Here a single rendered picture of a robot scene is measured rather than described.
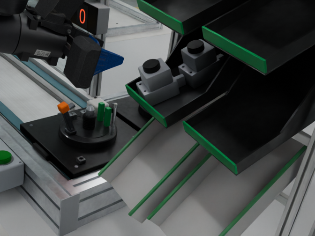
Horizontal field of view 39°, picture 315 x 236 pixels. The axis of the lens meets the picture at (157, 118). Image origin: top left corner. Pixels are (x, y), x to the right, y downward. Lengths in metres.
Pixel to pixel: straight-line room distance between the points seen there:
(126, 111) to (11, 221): 0.43
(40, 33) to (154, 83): 0.23
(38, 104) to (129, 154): 0.51
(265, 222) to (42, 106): 0.69
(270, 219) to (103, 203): 0.41
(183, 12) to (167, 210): 0.35
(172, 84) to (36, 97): 0.68
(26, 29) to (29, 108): 0.73
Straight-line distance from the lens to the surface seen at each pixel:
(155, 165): 0.87
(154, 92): 0.76
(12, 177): 1.02
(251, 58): 0.59
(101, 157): 1.02
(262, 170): 0.79
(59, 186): 0.96
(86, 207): 0.98
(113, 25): 2.30
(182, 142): 0.86
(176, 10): 0.73
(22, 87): 1.44
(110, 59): 0.64
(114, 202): 1.03
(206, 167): 0.81
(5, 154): 1.02
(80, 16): 1.21
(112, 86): 1.61
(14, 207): 1.05
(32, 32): 0.60
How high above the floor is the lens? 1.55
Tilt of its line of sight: 28 degrees down
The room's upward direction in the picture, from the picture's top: 10 degrees clockwise
